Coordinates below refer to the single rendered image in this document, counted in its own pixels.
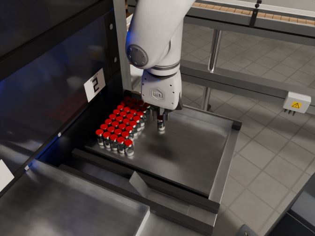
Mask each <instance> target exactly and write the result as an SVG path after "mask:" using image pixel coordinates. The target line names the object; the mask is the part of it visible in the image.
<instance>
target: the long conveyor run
mask: <svg viewBox="0 0 315 236"><path fill-rule="evenodd" d="M136 3H137V2H136V1H135V0H127V10H128V13H133V12H134V9H135V7H136ZM261 3H262V0H257V3H251V2H244V1H238V0H196V1H195V2H194V3H193V5H192V6H191V8H190V9H189V10H188V12H187V13H186V15H185V16H184V20H183V22H184V23H189V24H194V25H199V26H204V27H209V28H215V29H220V30H227V31H232V32H237V33H242V34H248V35H253V36H258V37H265V38H270V39H275V40H281V41H286V42H291V43H297V44H303V45H309V46H314V47H315V12H312V11H306V10H299V9H293V8H286V7H277V6H271V5H264V4H261Z"/></svg>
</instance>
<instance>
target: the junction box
mask: <svg viewBox="0 0 315 236"><path fill-rule="evenodd" d="M310 103H311V97H309V96H304V95H300V94H295V93H292V92H288V94H287V96H286V98H285V100H284V103H283V108H284V109H288V110H292V111H296V112H300V113H305V112H306V110H307V108H308V106H309V105H310Z"/></svg>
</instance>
